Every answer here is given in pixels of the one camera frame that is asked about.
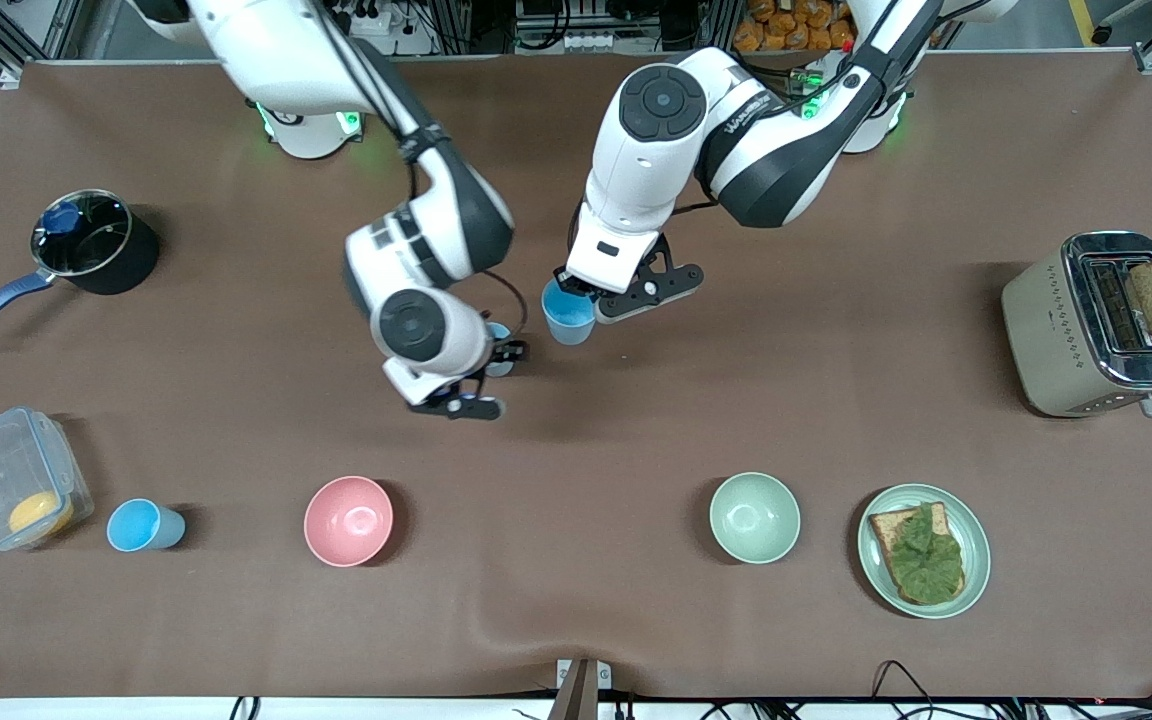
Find light blue plastic cup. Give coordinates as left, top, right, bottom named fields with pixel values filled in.
left=541, top=278, right=599, bottom=347
left=484, top=320, right=516, bottom=379
left=106, top=498, right=187, bottom=553

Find brown table cloth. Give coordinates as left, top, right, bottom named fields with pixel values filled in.
left=0, top=50, right=1152, bottom=701

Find pink bowl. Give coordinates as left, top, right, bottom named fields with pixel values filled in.
left=303, top=475, right=395, bottom=568

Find pale green bowl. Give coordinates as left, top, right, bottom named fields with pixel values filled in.
left=709, top=472, right=802, bottom=565

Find bag of orange buns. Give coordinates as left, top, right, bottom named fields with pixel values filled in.
left=733, top=0, right=855, bottom=54

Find metal table clamp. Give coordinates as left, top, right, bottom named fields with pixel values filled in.
left=555, top=657, right=613, bottom=720

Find brown toast slice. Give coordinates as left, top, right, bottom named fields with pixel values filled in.
left=869, top=502, right=967, bottom=607

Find white power strip black plugs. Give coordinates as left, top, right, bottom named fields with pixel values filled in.
left=331, top=0, right=409, bottom=37

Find green lettuce leaf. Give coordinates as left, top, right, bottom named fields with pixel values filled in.
left=884, top=503, right=965, bottom=605

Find glass lid blue knob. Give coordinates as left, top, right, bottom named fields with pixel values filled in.
left=31, top=190, right=133, bottom=279

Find silver beige toaster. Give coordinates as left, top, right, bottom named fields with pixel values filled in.
left=1001, top=230, right=1152, bottom=419

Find pale green plate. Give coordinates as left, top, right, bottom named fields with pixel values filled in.
left=857, top=484, right=992, bottom=620

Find yellow round food item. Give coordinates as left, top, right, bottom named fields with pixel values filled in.
left=8, top=490, right=75, bottom=537

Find black pot blue handle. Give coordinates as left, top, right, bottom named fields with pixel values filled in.
left=0, top=188, right=161, bottom=344

